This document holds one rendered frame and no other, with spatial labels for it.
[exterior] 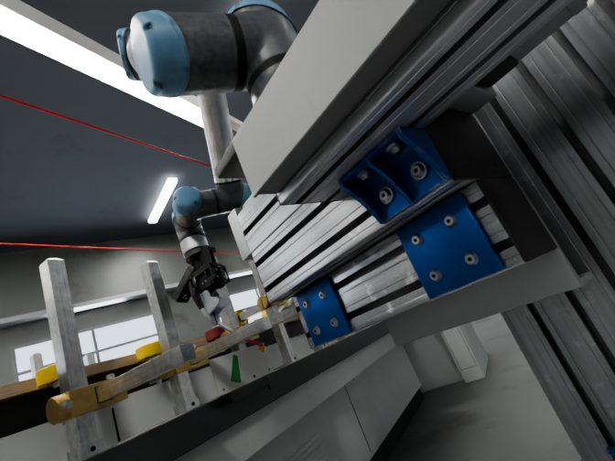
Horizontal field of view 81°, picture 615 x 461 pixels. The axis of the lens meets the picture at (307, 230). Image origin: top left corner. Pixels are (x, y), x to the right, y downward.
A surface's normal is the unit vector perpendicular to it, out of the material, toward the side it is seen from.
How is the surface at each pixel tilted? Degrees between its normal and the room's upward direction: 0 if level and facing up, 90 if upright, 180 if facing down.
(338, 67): 90
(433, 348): 90
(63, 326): 90
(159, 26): 102
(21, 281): 90
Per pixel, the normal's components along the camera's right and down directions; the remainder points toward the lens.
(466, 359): -0.48, -0.08
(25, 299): 0.54, -0.46
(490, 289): -0.76, 0.11
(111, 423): 0.80, -0.46
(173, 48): 0.43, 0.24
